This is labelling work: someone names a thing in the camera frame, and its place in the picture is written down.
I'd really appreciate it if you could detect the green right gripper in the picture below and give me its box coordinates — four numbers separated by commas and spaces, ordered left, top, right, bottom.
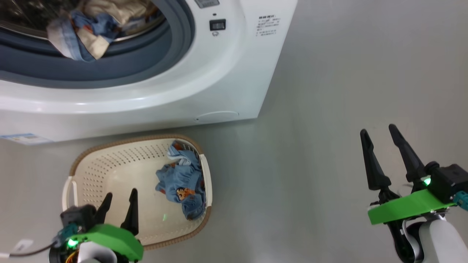
360, 124, 457, 225

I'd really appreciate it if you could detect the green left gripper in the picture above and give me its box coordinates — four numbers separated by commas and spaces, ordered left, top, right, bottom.
68, 188, 144, 262

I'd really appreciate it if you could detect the blue cartoon print garment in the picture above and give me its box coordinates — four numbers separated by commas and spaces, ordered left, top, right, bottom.
155, 141, 206, 221

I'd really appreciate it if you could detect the cream garment with blue trim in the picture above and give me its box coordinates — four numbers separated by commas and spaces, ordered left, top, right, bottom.
47, 0, 161, 62

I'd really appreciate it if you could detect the white front-load washing machine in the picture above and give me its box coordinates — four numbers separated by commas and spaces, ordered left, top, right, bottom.
0, 0, 298, 143

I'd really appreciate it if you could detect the cream perforated laundry basket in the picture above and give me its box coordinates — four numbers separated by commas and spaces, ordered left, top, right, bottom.
61, 134, 213, 251

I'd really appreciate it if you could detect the blue energy label sticker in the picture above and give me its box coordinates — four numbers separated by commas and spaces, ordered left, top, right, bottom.
0, 133, 53, 146

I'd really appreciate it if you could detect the round drain filter cover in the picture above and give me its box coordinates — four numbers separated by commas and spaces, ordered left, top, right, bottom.
194, 111, 240, 122

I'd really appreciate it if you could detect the black cable with teal plug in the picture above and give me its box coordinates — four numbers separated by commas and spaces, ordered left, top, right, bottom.
0, 224, 79, 258

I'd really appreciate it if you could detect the teal right camera cable plug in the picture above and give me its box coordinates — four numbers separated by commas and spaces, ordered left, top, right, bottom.
453, 194, 468, 211

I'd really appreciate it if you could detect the white cable tag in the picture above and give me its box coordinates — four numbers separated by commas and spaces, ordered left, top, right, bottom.
13, 239, 34, 252

